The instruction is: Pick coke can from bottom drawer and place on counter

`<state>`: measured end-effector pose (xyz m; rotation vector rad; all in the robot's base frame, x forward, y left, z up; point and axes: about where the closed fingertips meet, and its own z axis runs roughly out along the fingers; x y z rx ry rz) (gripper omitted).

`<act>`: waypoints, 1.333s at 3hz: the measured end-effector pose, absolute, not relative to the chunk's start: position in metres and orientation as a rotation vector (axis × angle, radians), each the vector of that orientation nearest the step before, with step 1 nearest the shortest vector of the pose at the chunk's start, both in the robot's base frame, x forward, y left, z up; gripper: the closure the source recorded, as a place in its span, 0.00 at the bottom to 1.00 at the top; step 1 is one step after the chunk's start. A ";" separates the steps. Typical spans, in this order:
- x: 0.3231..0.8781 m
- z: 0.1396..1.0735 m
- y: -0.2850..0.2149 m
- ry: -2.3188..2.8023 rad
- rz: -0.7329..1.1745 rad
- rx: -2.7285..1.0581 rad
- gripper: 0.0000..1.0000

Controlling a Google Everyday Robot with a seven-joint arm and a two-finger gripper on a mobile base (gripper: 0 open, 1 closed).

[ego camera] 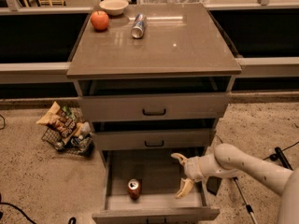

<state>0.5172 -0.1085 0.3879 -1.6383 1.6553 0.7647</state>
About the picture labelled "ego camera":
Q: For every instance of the drawer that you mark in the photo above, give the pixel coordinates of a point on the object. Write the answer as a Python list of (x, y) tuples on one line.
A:
[(160, 176), (153, 139), (154, 107)]

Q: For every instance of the bottom drawer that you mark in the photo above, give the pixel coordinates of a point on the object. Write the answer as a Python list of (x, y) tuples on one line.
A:
[(160, 176)]

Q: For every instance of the middle drawer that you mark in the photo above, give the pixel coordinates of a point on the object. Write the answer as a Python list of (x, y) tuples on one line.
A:
[(153, 139)]

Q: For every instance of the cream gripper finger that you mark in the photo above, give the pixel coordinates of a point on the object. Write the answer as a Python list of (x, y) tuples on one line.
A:
[(181, 158), (185, 187)]

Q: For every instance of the black power adapter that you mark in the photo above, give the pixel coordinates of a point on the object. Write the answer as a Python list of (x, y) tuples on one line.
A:
[(213, 184)]

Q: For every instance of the red apple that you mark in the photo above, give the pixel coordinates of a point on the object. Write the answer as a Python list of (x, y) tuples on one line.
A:
[(99, 20)]

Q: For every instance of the white bowl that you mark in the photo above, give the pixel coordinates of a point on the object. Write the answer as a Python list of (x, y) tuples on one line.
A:
[(114, 7)]

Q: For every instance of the top drawer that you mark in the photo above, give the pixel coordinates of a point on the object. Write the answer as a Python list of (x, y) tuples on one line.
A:
[(154, 107)]

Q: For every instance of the black bar on floor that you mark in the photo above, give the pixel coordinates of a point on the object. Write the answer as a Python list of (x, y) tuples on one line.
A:
[(279, 155)]

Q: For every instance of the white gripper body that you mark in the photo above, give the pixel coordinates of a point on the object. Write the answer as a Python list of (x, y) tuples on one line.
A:
[(192, 167)]

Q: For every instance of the wire basket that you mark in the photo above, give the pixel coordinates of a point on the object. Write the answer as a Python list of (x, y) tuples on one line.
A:
[(81, 145)]

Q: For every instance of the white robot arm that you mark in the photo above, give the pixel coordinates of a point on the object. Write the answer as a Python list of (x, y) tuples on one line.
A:
[(226, 161)]

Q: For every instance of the brown chip bag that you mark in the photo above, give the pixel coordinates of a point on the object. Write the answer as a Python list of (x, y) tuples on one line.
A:
[(57, 120)]

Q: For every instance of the grey drawer cabinet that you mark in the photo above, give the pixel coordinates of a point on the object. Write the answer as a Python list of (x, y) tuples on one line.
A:
[(181, 51)]

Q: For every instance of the blue silver soda can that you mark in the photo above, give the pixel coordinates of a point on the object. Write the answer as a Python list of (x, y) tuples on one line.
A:
[(139, 26)]

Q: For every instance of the red coke can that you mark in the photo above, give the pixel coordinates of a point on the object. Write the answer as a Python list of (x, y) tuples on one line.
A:
[(134, 188)]

